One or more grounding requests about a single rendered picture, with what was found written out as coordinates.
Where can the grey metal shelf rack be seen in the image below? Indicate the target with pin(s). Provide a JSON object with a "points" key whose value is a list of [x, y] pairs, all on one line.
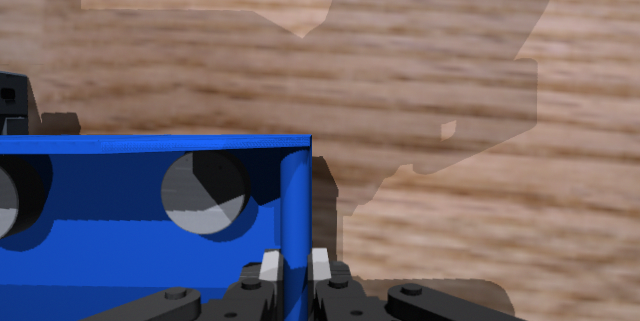
{"points": [[13, 104]]}

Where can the blue bin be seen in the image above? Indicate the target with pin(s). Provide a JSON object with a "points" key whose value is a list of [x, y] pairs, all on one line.
{"points": [[104, 239]]}

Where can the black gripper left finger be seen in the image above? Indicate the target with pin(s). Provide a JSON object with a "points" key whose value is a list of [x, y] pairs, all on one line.
{"points": [[248, 299]]}

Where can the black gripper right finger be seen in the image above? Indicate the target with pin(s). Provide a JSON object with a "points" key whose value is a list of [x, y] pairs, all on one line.
{"points": [[342, 299]]}

